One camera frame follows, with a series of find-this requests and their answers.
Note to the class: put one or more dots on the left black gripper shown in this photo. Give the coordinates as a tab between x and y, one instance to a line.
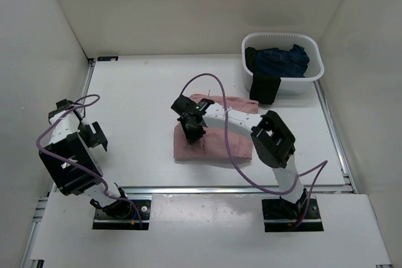
95	140

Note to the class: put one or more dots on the black garment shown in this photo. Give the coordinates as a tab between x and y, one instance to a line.
265	82

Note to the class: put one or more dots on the pink trousers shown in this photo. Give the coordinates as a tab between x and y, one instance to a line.
212	144

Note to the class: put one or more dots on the white plastic basket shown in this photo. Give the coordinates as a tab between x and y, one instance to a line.
284	41

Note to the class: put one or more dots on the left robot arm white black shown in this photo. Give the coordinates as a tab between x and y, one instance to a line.
64	149

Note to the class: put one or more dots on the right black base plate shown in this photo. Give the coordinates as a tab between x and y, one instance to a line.
277	220

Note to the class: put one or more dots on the blue garment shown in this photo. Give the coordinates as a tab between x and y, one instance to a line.
280	63

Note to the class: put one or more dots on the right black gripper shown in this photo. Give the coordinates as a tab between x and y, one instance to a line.
191	137

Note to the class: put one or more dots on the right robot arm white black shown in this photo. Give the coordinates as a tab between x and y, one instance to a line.
273	141

